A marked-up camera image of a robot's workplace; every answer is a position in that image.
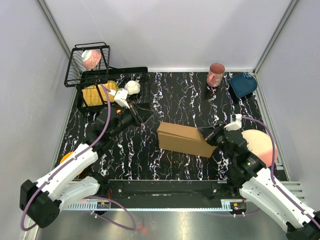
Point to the pink cream round plate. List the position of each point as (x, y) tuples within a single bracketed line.
[(260, 144)]

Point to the orange round bowl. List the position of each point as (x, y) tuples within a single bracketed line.
[(67, 156)]

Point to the brown cardboard box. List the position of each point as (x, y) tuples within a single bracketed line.
[(183, 139)]

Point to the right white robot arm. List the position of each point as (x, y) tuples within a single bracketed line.
[(250, 177)]

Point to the yellow woven plate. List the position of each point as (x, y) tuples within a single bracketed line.
[(93, 98)]

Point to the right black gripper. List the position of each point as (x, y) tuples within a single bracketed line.
[(207, 132)]

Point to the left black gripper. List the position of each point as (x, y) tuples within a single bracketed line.
[(142, 115)]

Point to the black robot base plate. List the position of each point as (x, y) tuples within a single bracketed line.
[(171, 194)]

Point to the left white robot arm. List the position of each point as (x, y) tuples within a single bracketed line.
[(45, 198)]

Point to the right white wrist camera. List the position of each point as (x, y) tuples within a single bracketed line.
[(235, 123)]

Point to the pink patterned bowl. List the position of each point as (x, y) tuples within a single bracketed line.
[(90, 59)]

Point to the black wire dish rack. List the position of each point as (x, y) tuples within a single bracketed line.
[(79, 78)]

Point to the dark blue dish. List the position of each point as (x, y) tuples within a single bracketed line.
[(243, 84)]

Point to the pink ceramic mug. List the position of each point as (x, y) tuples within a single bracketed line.
[(215, 74)]

